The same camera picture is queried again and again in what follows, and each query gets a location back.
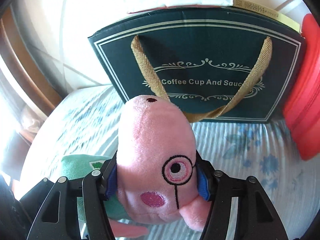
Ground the teal pink plush pig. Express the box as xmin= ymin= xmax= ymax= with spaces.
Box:
xmin=60 ymin=154 xmax=131 ymax=220

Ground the blue striped bed sheet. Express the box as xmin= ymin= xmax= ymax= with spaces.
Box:
xmin=19 ymin=86 xmax=319 ymax=239

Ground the clear plastic bag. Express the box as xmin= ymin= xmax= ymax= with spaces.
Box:
xmin=20 ymin=105 xmax=44 ymax=138

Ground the red mini suitcase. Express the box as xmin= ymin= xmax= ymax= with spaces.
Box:
xmin=283 ymin=14 xmax=319 ymax=160

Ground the black coffee cup gift box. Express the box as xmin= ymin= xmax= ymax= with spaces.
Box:
xmin=89 ymin=8 xmax=306 ymax=123

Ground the gold small box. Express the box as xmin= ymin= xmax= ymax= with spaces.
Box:
xmin=233 ymin=0 xmax=300 ymax=33

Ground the wooden bed frame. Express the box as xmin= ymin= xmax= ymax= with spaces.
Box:
xmin=1 ymin=8 xmax=62 ymax=121

